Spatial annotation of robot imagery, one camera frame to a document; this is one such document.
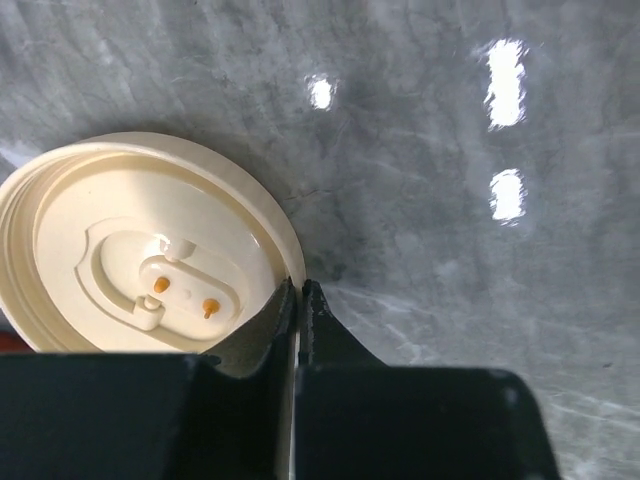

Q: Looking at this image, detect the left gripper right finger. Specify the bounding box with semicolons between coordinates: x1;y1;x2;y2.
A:
294;280;560;479

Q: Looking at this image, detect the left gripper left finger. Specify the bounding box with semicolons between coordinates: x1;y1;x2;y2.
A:
1;281;295;479

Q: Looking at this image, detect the red round lid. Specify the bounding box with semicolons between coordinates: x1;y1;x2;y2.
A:
0;332;29;353

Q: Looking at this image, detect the cream round lid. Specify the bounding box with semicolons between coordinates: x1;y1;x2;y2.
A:
1;132;306;353

